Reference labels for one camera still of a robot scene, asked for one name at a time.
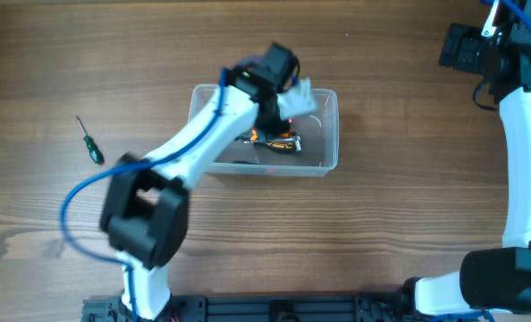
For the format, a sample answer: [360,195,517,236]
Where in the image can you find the orange black needle-nose pliers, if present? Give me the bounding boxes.
[249,128,297,154]

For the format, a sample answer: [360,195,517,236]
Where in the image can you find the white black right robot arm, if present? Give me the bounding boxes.
[392,0,531,321]

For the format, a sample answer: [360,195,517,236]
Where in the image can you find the black red handled screwdriver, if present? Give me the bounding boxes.
[232,160,277,175]

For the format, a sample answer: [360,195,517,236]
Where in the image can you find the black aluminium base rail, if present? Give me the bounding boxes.
[80,291,409,322]

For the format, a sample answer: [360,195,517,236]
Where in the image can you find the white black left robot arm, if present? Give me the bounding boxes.
[99,43,316,321]

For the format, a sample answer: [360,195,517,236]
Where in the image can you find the green handled screwdriver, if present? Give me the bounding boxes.
[76,115,105,165]

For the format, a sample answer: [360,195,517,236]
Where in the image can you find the clear plastic container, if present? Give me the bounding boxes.
[208,89,340,177]

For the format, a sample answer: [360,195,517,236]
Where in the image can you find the red handled snips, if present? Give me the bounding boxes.
[288,118,297,136]

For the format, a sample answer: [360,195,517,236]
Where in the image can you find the silver L-shaped socket wrench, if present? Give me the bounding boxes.
[241,136,301,153]

